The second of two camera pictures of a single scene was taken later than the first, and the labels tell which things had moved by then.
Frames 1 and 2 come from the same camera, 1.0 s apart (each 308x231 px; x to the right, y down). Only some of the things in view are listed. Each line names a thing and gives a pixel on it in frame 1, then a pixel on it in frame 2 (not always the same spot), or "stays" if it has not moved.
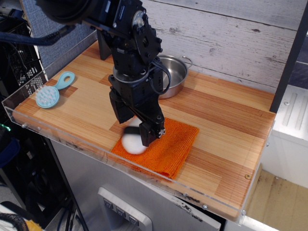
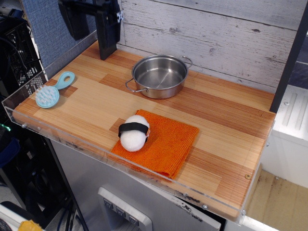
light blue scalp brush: x=47 y=96 stays
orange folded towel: x=169 y=153 stays
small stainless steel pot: x=178 y=68 stays
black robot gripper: x=140 y=88 → x=76 y=10
